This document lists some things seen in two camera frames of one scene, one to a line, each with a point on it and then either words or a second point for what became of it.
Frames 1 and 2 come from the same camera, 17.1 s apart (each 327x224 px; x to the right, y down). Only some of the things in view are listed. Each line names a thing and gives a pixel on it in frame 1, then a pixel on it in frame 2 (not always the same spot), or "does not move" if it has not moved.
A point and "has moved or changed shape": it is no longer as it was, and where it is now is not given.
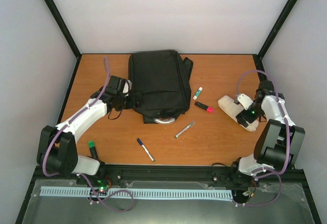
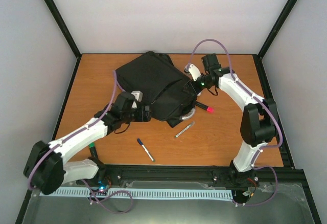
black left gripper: [137, 104] to [147, 116]
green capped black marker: [93, 152] does not move
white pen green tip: [192, 124] does not move
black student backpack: [163, 78] has moved or changed shape
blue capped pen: [141, 143] does not move
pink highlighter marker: [204, 107] does not move
